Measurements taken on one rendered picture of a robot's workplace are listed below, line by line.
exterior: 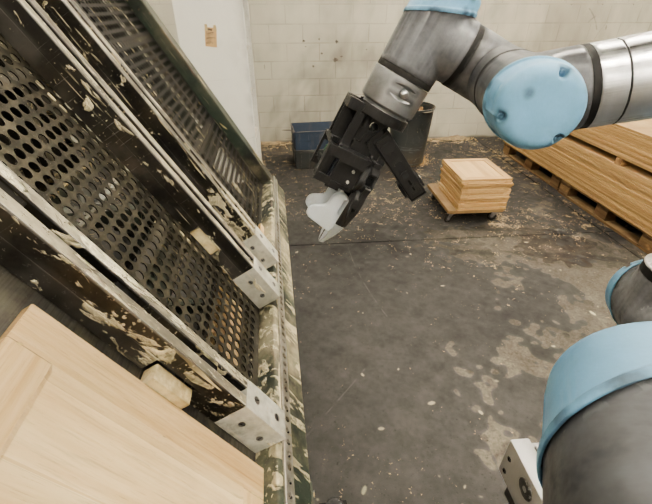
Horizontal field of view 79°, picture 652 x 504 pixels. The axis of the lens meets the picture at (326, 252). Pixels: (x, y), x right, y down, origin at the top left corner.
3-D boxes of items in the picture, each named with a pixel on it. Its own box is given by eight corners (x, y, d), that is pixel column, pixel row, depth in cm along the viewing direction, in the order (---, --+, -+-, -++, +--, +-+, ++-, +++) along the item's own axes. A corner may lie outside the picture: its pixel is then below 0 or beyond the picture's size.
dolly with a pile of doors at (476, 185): (504, 222, 344) (516, 178, 322) (445, 225, 340) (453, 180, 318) (475, 194, 395) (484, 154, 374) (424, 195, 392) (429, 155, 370)
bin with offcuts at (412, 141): (433, 168, 455) (442, 110, 421) (389, 170, 452) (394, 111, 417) (420, 154, 499) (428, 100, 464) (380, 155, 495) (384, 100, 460)
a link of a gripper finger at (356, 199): (331, 213, 60) (360, 163, 56) (342, 217, 60) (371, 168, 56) (334, 228, 56) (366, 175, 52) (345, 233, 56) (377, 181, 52)
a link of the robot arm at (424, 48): (499, 1, 42) (431, -42, 41) (438, 98, 47) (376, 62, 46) (480, 9, 49) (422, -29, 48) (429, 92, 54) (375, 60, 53)
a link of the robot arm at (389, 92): (418, 86, 54) (437, 98, 48) (400, 117, 56) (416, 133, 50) (372, 59, 52) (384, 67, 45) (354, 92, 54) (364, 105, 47)
